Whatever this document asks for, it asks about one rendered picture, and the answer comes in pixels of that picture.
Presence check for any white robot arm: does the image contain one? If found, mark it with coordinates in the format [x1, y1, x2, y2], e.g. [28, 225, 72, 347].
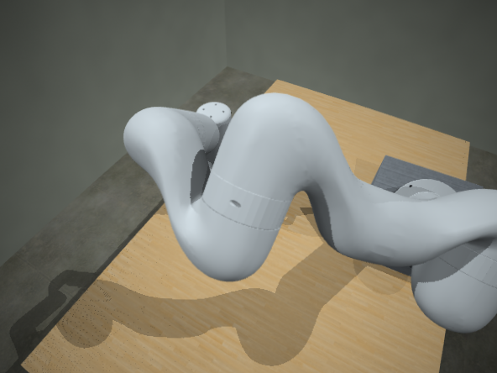
[123, 92, 497, 334]

